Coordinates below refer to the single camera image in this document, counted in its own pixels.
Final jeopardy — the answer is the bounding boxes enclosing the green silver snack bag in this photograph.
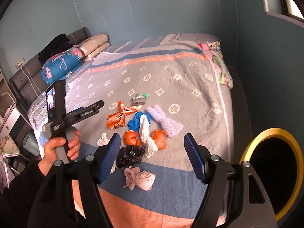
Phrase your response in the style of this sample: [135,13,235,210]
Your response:
[131,93,149,106]

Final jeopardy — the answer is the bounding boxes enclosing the white tissue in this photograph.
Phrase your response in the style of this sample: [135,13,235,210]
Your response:
[96,132,109,146]

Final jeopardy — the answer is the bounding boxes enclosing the orange plastic wrapper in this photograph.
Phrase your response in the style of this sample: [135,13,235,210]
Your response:
[106,101,138,130]

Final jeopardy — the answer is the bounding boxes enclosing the black clothing pile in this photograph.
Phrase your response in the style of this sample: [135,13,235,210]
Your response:
[38,33,73,66]

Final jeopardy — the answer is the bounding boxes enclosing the white foam fruit net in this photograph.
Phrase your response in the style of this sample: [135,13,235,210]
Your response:
[139,114,158,158]

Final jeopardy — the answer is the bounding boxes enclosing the bedside shelf furniture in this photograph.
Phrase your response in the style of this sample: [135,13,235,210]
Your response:
[0,70,41,193]

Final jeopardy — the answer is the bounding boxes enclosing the grey padded headboard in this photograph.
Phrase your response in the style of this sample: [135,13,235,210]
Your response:
[9,27,92,110]

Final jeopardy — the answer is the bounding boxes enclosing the wall power socket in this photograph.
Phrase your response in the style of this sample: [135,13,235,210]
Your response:
[15,58,25,69]

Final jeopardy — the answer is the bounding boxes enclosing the pink plastic bag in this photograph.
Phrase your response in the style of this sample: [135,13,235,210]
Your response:
[123,166,156,191]

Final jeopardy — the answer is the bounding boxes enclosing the blue floral folded quilt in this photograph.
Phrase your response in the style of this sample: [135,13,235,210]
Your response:
[41,47,83,86]

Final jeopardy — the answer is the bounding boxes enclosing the person's left hand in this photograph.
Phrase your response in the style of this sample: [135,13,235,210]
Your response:
[38,129,80,176]

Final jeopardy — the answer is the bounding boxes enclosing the white charging cable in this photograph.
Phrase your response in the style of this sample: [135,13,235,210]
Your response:
[21,64,43,97]

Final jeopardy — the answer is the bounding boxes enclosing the black plastic bag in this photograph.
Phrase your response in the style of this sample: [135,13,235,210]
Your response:
[116,146,145,168]

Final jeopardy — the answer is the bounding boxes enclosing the grey patterned bed blanket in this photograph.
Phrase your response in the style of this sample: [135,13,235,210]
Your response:
[65,33,234,227]

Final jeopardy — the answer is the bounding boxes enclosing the yellow rimmed trash bin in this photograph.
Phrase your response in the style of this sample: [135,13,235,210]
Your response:
[240,128,303,226]

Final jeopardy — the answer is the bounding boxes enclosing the blue glove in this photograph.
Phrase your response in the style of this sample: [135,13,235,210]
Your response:
[127,111,151,132]

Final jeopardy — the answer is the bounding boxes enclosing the floral sheet at bed edge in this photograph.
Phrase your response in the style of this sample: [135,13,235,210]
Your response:
[198,41,233,89]

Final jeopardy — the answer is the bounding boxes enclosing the beige folded quilt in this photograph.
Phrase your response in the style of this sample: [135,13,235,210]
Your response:
[78,33,110,62]

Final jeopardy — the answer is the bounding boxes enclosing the orange peel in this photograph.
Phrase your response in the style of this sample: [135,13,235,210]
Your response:
[123,130,141,147]
[151,129,167,150]

